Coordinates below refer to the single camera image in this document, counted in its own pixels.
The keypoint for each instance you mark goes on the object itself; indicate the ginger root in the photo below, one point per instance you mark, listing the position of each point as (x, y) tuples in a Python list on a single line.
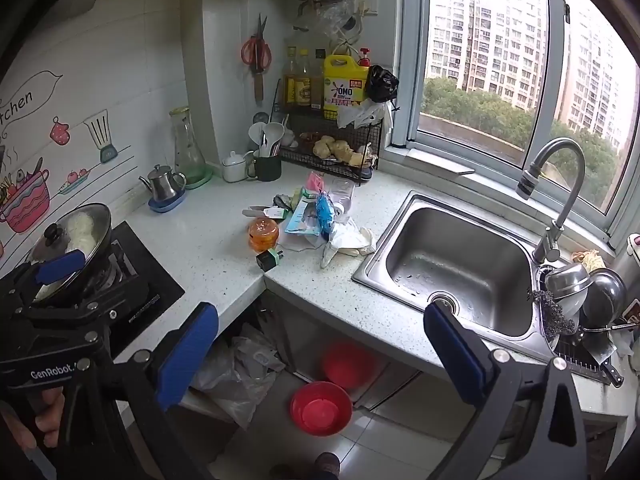
[(324, 146), (359, 157), (342, 151)]

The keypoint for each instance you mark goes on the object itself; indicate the glass carafe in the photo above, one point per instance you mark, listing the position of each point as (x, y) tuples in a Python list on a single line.
[(186, 150)]

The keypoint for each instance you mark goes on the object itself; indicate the black dish rack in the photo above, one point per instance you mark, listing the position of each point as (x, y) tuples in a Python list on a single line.
[(570, 352)]

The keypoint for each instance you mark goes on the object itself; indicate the crumpled white plastic bag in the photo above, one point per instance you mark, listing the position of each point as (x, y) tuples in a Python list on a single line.
[(347, 242)]

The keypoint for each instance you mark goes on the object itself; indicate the person's left hand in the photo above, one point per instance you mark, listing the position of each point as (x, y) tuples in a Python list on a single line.
[(42, 417)]

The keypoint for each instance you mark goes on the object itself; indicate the glass wok lid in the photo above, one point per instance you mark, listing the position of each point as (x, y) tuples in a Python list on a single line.
[(80, 230)]

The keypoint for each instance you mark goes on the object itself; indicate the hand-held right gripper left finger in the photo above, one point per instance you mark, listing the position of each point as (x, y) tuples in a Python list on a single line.
[(187, 355)]

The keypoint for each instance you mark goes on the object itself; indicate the white kitchen appliance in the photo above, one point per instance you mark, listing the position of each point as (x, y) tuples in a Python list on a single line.
[(630, 265)]

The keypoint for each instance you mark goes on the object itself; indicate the pink packet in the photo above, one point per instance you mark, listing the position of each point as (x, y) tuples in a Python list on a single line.
[(315, 182)]

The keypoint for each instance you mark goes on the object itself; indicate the clear plastic bag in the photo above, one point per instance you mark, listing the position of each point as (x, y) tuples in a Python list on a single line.
[(325, 17)]

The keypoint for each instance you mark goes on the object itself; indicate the clear plastic bottle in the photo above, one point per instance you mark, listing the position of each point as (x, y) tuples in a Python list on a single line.
[(344, 195)]

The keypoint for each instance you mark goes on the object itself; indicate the grey cloth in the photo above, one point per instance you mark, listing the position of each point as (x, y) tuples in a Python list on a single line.
[(282, 201)]

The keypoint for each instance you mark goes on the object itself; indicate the red pump bottle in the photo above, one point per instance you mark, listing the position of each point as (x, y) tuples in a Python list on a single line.
[(364, 55)]

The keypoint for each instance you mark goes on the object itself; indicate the window frame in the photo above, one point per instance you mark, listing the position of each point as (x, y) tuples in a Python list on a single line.
[(407, 60)]

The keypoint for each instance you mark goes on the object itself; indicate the steel wool scrubber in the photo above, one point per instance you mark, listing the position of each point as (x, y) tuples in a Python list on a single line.
[(552, 312)]

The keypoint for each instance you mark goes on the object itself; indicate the black plastic bag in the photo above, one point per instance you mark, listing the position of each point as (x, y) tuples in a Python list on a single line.
[(381, 82)]

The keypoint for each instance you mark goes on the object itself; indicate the blue saucer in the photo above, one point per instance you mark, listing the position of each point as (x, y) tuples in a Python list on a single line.
[(167, 205)]

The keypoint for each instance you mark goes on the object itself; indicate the garlic bulb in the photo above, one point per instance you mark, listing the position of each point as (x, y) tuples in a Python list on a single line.
[(290, 135)]

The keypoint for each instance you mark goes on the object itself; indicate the yellow detergent jug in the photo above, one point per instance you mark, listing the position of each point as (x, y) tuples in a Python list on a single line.
[(345, 90)]

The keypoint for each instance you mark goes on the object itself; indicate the steel teapot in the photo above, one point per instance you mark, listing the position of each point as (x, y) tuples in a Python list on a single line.
[(165, 185)]

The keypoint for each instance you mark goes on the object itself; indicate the yellow dish cloth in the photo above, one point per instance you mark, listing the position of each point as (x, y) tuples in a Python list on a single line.
[(589, 257)]

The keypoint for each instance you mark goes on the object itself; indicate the black mug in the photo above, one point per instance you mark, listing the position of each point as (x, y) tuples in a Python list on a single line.
[(267, 167)]

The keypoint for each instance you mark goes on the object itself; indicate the red plastic bin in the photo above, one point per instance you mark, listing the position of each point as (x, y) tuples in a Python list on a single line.
[(320, 410)]

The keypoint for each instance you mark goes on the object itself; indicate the translucent plastic bag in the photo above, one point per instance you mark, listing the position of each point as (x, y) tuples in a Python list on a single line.
[(235, 370)]

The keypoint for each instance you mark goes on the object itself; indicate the black gas stove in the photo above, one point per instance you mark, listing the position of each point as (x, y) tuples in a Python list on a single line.
[(150, 285)]

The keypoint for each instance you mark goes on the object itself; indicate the dark steel bowl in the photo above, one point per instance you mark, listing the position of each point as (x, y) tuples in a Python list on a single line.
[(605, 297)]

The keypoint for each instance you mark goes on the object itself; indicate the orange plastic jar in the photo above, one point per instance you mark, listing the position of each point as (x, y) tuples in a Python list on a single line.
[(263, 235)]

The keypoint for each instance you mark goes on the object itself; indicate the white wall outlet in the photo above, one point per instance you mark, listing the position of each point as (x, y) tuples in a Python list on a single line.
[(368, 5)]

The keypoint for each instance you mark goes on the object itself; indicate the black green charger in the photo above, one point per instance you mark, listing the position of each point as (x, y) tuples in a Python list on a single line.
[(267, 260)]

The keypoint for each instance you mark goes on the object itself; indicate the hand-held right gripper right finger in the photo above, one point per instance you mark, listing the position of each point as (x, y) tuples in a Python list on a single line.
[(455, 355)]

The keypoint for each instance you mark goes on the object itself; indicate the cooking oil bottle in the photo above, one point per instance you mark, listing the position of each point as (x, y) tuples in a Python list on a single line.
[(303, 85), (291, 85), (318, 85)]

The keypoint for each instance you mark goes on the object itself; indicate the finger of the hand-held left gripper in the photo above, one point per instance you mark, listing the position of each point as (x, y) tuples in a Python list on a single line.
[(100, 305), (60, 265)]

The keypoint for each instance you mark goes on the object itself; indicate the stainless steel sink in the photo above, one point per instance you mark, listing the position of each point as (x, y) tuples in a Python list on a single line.
[(450, 265)]

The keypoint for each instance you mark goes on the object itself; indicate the person's slipper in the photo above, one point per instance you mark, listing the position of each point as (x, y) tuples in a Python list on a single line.
[(327, 466)]

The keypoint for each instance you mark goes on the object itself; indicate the light blue box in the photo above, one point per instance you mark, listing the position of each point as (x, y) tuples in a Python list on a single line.
[(300, 220)]

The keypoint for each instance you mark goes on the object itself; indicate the shiny steel bowl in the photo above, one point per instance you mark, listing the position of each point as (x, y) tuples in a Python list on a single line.
[(567, 282)]

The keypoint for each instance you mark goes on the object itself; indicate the steel faucet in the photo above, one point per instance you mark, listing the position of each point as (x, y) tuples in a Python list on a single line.
[(570, 195)]

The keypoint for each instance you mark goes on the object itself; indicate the kitchen wall sticker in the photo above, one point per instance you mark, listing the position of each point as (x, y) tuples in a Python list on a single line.
[(30, 200)]

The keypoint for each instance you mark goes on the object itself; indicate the white lidded jar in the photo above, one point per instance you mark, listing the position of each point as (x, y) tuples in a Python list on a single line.
[(233, 167)]

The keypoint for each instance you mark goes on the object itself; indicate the black wok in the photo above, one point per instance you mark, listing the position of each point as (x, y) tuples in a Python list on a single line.
[(100, 260)]

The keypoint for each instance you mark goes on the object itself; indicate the blue packet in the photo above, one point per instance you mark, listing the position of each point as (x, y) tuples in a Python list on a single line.
[(325, 212)]

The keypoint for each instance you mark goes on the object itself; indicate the green saucer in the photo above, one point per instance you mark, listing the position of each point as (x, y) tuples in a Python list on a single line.
[(200, 180)]

